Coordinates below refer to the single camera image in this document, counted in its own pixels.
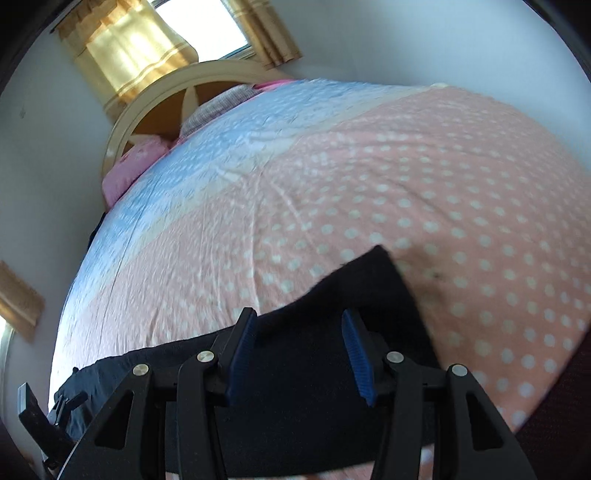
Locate long yellow side curtain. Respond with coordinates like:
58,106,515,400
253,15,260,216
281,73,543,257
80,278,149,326
0,261,45,344

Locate side wall window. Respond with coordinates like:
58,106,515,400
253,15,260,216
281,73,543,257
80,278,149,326
0,316,17,416

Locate cream wooden bed headboard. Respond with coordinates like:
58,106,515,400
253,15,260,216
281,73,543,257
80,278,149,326
100,60,296,174

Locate narrow yellow curtain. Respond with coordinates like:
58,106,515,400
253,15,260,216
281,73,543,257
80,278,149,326
228,0,303,70

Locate person's maroon clothing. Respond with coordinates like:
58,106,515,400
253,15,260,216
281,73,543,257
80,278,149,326
512,342,591,480

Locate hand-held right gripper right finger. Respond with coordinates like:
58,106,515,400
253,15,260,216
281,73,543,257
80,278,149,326
341,308,539,480

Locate pink pillow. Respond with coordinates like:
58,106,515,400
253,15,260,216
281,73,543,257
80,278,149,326
102,138,171,206

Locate black pants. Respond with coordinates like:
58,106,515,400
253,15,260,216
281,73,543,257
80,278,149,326
53,244,441,480

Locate polka dot bedsheet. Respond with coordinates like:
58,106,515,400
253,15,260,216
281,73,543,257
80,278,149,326
48,78,585,444

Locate wide yellow curtain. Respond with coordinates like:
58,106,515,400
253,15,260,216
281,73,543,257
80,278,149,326
55,0,199,109

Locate striped pillow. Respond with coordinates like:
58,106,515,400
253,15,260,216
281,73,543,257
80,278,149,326
178,84,264,138

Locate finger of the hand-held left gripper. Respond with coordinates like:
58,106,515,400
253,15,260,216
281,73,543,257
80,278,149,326
50,392,88,426
17,383,75,462

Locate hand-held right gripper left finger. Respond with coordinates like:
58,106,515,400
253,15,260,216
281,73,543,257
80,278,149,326
60,307,258,480

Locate window behind headboard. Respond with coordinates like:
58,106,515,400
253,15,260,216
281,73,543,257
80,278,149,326
152,0,254,63

